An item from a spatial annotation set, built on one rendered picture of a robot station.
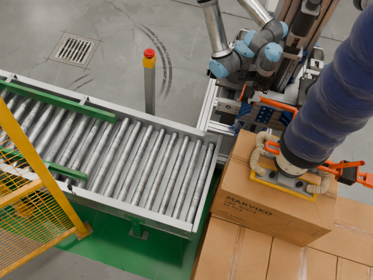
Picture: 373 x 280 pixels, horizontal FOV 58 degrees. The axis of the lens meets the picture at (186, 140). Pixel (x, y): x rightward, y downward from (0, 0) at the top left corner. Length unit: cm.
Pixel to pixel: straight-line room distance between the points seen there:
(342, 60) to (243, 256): 135
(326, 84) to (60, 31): 309
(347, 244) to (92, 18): 318
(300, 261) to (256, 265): 27
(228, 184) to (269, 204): 23
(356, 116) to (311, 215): 78
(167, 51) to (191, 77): 40
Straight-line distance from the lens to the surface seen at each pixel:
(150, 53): 214
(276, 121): 230
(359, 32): 110
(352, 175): 178
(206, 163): 228
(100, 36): 377
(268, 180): 173
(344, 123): 130
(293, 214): 186
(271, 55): 156
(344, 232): 242
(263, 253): 218
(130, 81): 334
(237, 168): 187
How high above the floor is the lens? 259
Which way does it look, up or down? 60 degrees down
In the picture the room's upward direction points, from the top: 10 degrees clockwise
